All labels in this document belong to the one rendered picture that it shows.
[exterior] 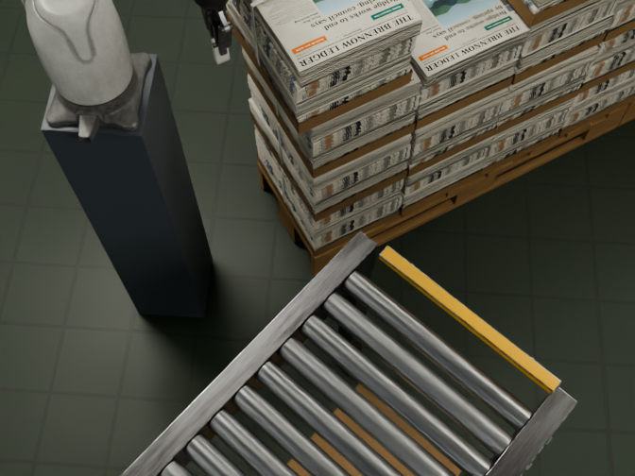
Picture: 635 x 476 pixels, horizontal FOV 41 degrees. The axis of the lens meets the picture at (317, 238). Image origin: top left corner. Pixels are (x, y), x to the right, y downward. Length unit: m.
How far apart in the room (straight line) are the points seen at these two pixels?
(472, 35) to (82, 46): 0.93
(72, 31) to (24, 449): 1.38
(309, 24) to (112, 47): 0.40
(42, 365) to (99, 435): 0.28
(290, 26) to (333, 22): 0.09
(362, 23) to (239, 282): 1.12
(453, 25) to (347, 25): 0.40
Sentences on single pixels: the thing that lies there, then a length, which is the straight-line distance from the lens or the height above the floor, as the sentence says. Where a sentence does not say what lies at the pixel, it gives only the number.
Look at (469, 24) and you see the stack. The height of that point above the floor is 0.83.
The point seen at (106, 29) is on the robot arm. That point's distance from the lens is 1.57.
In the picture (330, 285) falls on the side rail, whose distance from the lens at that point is 1.72.
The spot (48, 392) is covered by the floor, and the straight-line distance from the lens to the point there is 2.60.
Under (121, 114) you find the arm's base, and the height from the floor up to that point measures 1.02.
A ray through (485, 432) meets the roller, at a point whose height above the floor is 0.80.
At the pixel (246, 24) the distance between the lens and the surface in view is 1.89.
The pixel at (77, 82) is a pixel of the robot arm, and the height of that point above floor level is 1.13.
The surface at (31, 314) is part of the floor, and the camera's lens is 2.69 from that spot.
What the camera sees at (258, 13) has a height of 1.04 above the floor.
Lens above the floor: 2.38
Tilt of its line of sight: 64 degrees down
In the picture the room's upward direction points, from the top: straight up
